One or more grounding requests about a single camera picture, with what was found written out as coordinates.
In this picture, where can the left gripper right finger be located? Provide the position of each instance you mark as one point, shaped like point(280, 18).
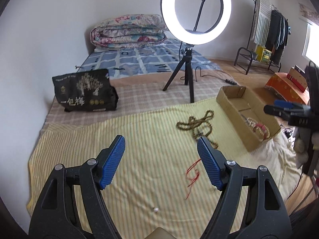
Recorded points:
point(265, 214)

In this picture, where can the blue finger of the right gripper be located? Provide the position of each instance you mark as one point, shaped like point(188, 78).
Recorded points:
point(276, 111)
point(287, 104)

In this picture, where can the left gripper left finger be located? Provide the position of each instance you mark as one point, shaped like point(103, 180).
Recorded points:
point(55, 214)

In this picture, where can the orange gift box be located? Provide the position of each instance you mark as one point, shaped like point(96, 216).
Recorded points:
point(285, 88)

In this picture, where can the cardboard box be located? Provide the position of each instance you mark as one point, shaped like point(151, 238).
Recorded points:
point(246, 113)

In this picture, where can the yellow box under rack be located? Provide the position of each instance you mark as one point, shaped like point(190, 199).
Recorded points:
point(263, 55)

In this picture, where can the black metal rack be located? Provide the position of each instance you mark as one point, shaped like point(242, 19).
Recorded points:
point(255, 53)

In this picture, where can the hanging clothes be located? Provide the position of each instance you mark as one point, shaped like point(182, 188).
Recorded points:
point(270, 29)

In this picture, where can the yellow striped cloth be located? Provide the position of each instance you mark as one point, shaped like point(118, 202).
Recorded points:
point(160, 167)

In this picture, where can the black tripod stand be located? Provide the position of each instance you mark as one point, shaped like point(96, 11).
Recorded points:
point(188, 76)

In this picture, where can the black printed bag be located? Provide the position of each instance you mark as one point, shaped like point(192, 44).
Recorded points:
point(85, 91)

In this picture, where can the beige plaid blanket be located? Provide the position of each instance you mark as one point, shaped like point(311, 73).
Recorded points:
point(133, 99)

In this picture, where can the folded floral quilt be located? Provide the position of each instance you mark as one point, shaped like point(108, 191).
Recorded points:
point(129, 31)

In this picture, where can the red strap wristwatch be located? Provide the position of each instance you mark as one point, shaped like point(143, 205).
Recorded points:
point(256, 125)

